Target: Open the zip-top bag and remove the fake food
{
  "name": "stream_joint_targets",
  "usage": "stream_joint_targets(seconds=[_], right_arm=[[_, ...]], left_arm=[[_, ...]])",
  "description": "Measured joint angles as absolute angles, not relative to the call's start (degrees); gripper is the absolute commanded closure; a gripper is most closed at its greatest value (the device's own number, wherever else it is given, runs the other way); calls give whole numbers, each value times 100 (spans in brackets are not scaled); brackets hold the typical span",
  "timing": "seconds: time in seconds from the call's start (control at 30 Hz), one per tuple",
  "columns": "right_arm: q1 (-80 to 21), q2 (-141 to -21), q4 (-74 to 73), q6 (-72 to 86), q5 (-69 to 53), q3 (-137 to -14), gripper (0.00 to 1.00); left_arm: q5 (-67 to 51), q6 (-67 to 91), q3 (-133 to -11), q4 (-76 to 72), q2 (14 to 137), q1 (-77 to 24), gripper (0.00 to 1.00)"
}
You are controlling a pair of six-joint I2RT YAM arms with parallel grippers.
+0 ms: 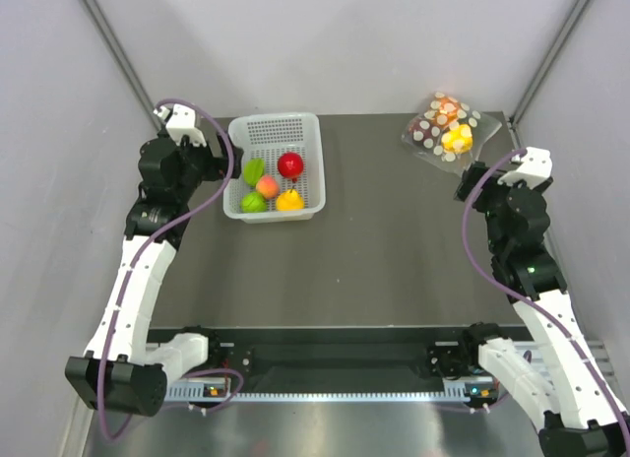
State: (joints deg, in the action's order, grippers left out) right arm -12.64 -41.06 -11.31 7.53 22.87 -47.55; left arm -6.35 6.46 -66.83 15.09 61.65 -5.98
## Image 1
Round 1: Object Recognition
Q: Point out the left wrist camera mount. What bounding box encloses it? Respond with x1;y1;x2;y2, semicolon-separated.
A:
154;103;207;148

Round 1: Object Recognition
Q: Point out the left aluminium frame post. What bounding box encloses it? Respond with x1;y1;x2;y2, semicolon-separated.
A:
78;0;160;130

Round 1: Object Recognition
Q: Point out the green fake starfruit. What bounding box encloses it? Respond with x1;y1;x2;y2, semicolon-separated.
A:
242;158;265;187

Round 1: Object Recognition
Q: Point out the polka dot zip bag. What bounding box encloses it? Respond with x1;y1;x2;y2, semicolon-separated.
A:
401;92;502;176

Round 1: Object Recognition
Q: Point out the yellow fake pear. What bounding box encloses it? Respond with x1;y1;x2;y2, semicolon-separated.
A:
276;188;305;212

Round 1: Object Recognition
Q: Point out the yellow fake bell pepper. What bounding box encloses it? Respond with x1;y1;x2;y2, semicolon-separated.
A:
441;124;473;154

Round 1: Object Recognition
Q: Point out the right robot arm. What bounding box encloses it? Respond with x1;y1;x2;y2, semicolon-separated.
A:
455;163;629;456

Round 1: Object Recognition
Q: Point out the aluminium frame post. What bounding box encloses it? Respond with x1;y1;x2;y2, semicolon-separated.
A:
507;0;594;132
78;0;160;130

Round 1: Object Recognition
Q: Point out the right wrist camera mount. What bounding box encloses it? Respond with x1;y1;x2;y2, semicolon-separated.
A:
498;147;553;189

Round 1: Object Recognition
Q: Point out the fake peach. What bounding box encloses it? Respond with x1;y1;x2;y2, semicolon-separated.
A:
255;174;280;200

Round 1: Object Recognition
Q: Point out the purple fake fruit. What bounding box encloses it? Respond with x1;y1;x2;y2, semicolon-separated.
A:
409;118;431;144

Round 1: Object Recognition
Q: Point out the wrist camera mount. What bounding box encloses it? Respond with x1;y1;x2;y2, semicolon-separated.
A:
498;147;553;189
154;103;207;148

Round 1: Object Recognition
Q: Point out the slotted cable duct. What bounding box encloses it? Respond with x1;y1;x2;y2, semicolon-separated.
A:
164;377;500;404

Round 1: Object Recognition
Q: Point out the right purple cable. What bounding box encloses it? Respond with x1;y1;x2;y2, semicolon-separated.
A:
461;149;630;448

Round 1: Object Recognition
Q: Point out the red fake pomegranate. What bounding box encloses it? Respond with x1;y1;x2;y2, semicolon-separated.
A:
277;152;304;183

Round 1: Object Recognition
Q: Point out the green fake fruit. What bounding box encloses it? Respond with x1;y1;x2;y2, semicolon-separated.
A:
240;191;268;214

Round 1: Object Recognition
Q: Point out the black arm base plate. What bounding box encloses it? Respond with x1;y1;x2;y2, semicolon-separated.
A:
147;326;528;394

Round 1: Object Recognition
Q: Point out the orange fake pineapple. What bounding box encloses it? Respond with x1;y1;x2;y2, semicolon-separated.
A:
428;93;462;127

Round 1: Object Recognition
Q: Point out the right aluminium frame post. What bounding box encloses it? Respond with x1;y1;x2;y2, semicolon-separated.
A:
507;0;594;132

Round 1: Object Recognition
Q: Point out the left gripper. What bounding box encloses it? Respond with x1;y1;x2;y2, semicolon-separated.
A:
173;131;241;201

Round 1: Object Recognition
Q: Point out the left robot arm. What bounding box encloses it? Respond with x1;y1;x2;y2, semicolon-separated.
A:
65;135;242;417

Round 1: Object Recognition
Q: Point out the white plastic basket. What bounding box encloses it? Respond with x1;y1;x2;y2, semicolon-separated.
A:
222;112;326;224

